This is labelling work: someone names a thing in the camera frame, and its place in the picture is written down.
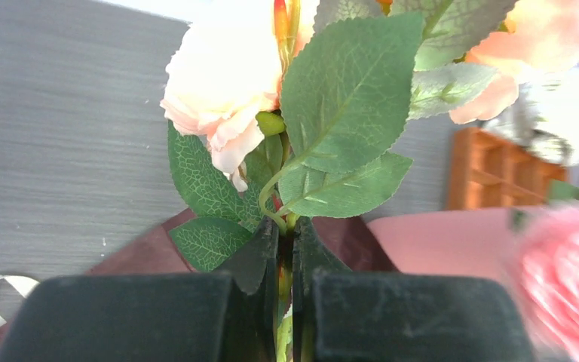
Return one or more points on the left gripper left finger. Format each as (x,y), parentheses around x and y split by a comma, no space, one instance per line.
(229,314)

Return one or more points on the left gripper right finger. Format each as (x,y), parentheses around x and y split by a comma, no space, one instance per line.
(344,315)

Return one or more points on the red wrapping paper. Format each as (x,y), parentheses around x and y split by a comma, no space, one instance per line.
(156,254)

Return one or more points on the peach rose stem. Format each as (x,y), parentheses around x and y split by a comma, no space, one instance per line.
(285,109)

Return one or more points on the large pink rose stem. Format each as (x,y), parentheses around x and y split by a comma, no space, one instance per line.
(543,268)

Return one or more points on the pink cylindrical vase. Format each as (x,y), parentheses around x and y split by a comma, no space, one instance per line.
(472,243)

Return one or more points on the orange compartment tray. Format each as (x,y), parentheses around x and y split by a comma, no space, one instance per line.
(489,171)

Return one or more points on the crumpled printed paper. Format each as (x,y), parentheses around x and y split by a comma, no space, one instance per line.
(545,118)

